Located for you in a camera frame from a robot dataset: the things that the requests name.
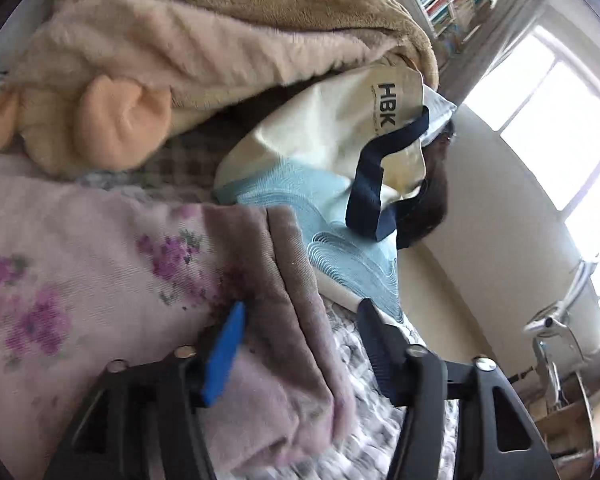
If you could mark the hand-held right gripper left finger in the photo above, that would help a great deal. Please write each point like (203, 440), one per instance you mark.
(224, 352)

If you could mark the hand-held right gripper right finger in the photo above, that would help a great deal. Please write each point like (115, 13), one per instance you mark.
(380, 347)

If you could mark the pink floral garment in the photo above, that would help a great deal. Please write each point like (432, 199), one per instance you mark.
(80, 260)

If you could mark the grey patterned bed sheet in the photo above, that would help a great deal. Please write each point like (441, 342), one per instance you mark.
(365, 422)

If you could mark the light blue patterned pillow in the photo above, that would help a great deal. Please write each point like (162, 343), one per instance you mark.
(352, 267)

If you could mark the dark cloth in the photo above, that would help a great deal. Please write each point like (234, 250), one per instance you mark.
(430, 197)

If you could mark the white exercise machine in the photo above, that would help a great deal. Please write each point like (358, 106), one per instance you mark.
(555, 327)

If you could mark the plaid bed sheet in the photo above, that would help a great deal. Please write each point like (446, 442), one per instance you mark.
(192, 157)

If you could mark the window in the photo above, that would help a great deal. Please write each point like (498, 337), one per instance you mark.
(555, 120)

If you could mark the beige plush garment peach ears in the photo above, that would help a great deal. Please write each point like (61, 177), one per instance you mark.
(155, 50)

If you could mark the grey curtain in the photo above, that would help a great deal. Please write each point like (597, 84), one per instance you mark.
(500, 40)

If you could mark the tan fleece blanket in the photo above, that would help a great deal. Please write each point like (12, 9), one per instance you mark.
(300, 0)

